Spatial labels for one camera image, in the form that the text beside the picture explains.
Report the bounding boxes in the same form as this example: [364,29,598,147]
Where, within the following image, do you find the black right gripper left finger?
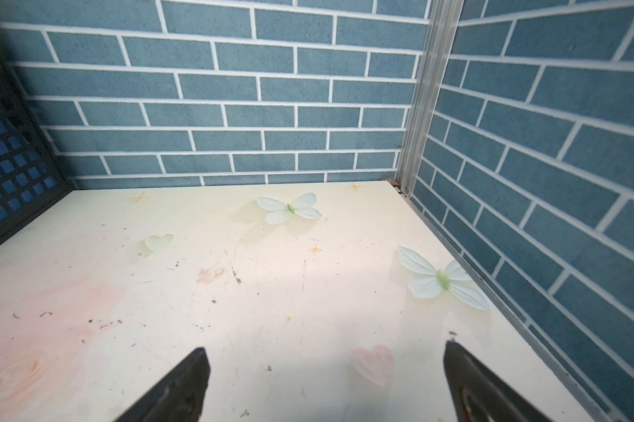
[117,347,211,422]

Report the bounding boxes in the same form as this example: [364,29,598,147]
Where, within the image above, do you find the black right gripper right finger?
[443,340,550,422]

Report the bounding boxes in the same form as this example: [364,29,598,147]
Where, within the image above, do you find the black mesh file holder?
[0,80,73,245]

